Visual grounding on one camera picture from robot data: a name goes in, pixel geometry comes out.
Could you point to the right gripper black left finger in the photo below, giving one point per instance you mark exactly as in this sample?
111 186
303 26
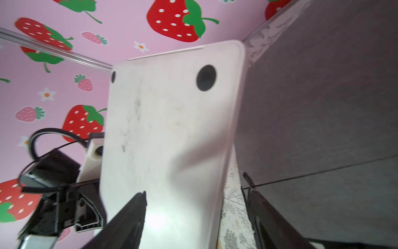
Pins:
125 230

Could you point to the left rear aluminium post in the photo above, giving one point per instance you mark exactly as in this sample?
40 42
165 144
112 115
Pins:
28 42

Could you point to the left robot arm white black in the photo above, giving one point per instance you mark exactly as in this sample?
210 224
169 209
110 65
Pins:
45 174

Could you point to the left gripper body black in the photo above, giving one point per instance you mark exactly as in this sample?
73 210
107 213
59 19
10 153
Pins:
76 205

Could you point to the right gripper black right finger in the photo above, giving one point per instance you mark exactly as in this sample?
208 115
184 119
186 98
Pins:
271 229

